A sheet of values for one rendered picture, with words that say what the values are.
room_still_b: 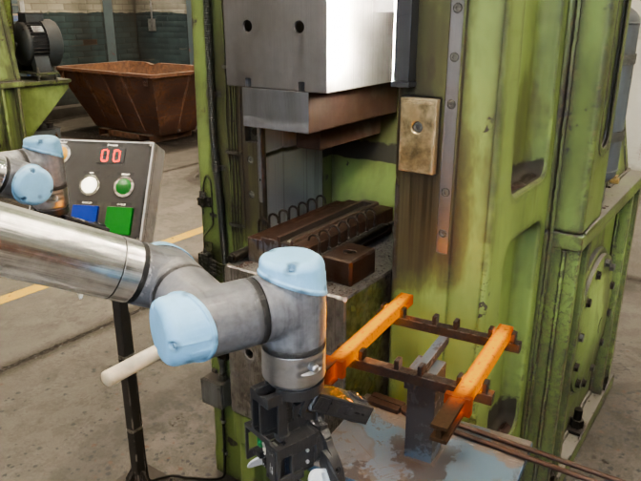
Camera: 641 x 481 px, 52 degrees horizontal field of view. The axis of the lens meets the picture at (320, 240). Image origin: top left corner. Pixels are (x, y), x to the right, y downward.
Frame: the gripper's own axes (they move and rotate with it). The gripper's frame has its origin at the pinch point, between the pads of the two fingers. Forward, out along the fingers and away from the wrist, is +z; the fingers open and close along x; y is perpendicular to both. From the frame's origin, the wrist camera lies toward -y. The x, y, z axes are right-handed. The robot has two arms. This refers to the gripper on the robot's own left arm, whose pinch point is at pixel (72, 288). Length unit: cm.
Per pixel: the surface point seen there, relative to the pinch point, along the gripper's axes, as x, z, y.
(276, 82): 16, -45, -47
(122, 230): -17.6, -5.3, -19.9
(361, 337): 58, 1, -37
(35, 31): -506, -40, -146
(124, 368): -8.9, 30.1, -13.1
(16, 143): -466, 51, -105
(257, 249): 8.6, -1.7, -45.1
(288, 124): 19, -35, -48
